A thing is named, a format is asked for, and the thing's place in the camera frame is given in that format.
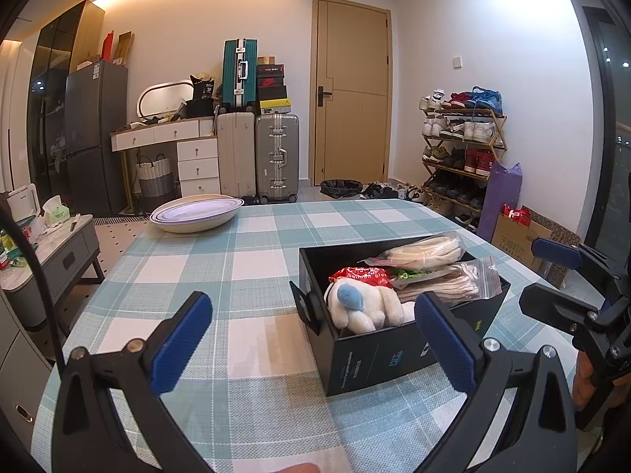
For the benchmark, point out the rows of assorted shoes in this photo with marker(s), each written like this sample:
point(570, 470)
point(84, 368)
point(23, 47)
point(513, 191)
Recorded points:
point(463, 130)

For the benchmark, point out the person's left hand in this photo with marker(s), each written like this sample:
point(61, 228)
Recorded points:
point(296, 468)

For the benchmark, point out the purple rolled mat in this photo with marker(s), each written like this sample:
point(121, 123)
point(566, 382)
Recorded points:
point(498, 202)

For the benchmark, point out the black red shoe box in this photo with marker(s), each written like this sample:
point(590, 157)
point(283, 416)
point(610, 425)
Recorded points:
point(271, 76)

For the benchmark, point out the oval mirror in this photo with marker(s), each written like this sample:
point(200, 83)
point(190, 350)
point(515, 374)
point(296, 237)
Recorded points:
point(165, 101)

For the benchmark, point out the red packets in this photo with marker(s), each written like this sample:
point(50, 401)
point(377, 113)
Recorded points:
point(516, 217)

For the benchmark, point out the brown cardboard box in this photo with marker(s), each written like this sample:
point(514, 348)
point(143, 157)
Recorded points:
point(517, 244)

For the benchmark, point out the wooden shoe rack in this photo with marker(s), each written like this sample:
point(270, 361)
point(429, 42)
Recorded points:
point(495, 130)

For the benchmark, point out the teal suitcase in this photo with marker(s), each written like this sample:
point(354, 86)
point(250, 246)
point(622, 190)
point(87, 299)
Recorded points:
point(239, 74)

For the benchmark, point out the wooden door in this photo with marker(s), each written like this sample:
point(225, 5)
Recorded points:
point(352, 93)

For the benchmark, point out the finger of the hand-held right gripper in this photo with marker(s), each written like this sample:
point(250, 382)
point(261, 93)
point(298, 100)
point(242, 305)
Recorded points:
point(552, 303)
point(557, 252)

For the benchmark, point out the silver suitcase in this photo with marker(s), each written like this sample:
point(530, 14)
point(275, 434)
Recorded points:
point(277, 157)

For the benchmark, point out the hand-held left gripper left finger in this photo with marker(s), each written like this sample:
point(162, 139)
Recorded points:
point(182, 340)

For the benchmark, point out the green tissue pack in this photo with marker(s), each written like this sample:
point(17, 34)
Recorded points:
point(56, 212)

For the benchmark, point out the black yellow shoe box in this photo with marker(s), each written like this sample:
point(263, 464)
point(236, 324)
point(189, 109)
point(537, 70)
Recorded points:
point(275, 101)

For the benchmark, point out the grey white laundry basket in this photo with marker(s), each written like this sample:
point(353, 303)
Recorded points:
point(155, 180)

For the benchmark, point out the black bag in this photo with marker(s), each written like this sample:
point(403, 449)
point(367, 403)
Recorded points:
point(202, 98)

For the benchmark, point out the grey refrigerator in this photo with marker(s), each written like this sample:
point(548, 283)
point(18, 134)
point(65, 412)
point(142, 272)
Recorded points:
point(93, 138)

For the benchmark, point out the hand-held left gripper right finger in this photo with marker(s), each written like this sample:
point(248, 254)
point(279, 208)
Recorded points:
point(443, 345)

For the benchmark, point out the brown flat box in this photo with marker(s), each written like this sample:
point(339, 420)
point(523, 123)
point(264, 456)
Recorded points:
point(124, 49)

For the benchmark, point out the white purple shallow bowl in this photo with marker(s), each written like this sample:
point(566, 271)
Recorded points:
point(197, 214)

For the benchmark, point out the beige suitcase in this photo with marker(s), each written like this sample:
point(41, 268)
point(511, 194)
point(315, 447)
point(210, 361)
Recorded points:
point(236, 157)

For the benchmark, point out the red white packet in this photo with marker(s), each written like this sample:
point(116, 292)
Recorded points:
point(365, 276)

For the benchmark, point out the red flat box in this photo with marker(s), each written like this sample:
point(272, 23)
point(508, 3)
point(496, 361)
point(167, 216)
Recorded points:
point(107, 47)

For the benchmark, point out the green snack packet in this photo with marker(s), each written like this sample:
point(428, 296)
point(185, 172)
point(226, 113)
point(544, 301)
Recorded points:
point(402, 278)

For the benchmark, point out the white vanity desk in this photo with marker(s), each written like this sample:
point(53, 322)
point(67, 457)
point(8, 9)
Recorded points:
point(197, 157)

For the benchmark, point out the black lined waste bin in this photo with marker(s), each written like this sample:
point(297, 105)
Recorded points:
point(340, 189)

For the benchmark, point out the person's right hand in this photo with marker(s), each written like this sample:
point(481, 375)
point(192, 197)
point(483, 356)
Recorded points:
point(580, 384)

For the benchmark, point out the scattered loose shoes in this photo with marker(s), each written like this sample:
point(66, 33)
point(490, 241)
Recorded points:
point(389, 191)

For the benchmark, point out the grey coffee table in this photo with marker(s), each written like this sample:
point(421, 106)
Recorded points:
point(54, 266)

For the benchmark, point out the black cardboard box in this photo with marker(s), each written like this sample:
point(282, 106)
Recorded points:
point(374, 359)

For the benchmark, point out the white plush toy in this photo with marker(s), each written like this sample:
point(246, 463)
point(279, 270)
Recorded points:
point(365, 310)

